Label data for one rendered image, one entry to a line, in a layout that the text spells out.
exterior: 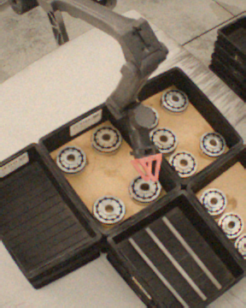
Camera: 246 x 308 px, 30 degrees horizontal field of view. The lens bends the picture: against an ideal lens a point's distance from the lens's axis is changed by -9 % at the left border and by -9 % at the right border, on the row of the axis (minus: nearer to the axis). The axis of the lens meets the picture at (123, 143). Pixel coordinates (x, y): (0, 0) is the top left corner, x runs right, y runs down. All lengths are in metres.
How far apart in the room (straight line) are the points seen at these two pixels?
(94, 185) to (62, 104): 0.45
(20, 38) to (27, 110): 1.33
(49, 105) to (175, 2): 1.82
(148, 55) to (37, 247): 0.77
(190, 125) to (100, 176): 0.38
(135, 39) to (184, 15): 2.39
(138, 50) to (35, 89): 1.01
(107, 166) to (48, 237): 0.34
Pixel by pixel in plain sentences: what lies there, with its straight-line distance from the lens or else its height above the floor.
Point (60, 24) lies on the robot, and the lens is 2.28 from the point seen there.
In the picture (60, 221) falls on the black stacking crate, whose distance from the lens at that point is 1.56.
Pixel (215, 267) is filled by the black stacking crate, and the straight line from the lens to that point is 1.55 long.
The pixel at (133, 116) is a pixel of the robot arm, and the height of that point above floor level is 1.15.
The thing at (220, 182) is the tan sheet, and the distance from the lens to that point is 1.67.
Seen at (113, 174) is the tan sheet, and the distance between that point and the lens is 1.63.
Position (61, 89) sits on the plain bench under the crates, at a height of 0.70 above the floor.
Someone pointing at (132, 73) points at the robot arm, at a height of 1.47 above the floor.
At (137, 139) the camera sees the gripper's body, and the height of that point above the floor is 1.07.
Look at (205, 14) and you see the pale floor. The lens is 3.48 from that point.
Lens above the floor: 2.28
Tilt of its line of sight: 59 degrees down
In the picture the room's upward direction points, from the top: 7 degrees clockwise
